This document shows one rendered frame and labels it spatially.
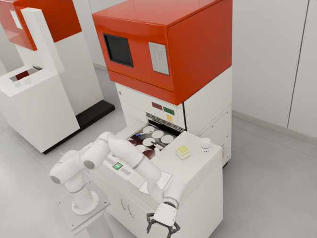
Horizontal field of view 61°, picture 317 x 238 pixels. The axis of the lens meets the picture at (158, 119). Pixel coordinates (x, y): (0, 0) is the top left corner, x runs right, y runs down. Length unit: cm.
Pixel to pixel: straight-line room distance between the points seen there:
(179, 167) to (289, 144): 193
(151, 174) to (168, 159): 61
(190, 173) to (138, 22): 105
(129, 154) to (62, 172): 51
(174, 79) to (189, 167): 61
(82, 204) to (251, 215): 159
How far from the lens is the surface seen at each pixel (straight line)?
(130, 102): 255
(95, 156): 139
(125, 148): 131
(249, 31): 326
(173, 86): 191
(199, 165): 189
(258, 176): 313
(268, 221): 282
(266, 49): 324
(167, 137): 223
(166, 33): 175
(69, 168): 166
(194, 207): 205
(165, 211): 137
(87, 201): 196
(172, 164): 191
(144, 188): 181
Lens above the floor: 234
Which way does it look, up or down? 36 degrees down
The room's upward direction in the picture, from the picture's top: 10 degrees counter-clockwise
